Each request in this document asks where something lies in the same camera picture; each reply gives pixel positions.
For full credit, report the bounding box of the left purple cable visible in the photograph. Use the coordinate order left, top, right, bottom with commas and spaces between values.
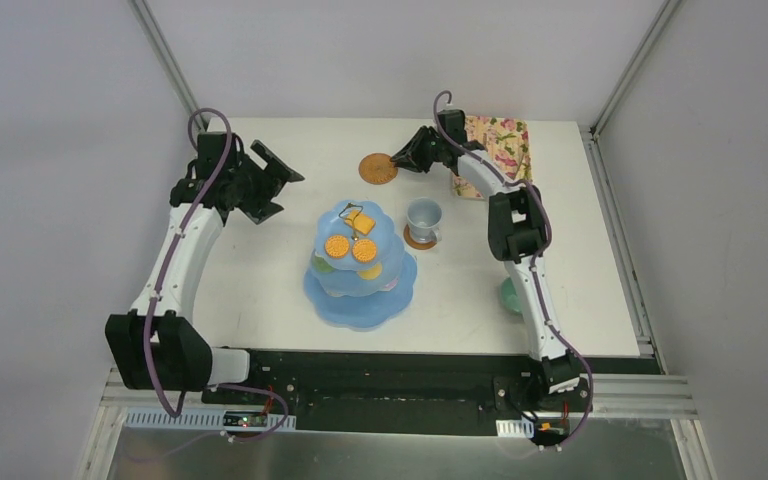
125, 107, 290, 465

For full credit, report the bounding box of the smooth wooden coaster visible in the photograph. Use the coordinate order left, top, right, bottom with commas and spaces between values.
403, 225, 437, 250

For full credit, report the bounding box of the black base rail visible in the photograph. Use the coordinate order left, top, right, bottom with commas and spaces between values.
201, 349, 657, 437

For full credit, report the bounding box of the purple cable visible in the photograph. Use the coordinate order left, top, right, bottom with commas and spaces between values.
432, 90, 595, 453
125, 107, 290, 465

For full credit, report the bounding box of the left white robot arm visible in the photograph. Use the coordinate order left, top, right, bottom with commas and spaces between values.
105, 132, 304, 405

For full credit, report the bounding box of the orange square biscuit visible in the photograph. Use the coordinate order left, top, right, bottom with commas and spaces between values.
344, 209, 376, 236

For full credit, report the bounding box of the orange round biscuit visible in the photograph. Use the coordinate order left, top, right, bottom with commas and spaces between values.
351, 238, 378, 264
324, 235, 351, 259

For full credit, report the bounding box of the yellow frosted donut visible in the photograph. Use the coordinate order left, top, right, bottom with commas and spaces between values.
357, 262, 383, 281

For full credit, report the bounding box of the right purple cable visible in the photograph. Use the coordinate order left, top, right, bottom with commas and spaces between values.
432, 90, 595, 453

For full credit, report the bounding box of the floral serving tray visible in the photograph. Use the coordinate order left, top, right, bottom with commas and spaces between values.
465, 115, 533, 181

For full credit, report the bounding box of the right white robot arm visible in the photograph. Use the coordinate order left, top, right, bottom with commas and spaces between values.
393, 109, 582, 410

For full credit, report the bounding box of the green ceramic cup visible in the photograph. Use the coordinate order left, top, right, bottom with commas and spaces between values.
498, 277, 522, 315

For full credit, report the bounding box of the woven rattan coaster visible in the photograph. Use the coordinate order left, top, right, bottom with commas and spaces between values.
358, 153, 399, 185

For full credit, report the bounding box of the green cupcake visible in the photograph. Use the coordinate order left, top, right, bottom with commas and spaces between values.
311, 255, 333, 273

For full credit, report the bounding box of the grey-blue ceramic mug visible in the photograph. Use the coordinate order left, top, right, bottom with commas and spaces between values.
406, 197, 443, 243

